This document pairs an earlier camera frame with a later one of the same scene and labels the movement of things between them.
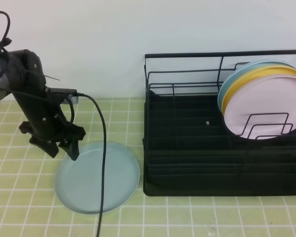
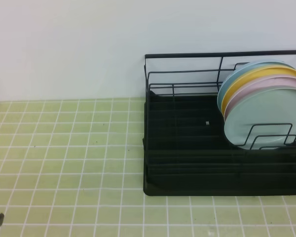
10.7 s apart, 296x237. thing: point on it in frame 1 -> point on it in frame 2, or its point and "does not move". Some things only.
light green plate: (78, 182) -> (266, 119)
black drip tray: (190, 150) does not move
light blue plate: (236, 70) does not move
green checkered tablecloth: (24, 202) does not move
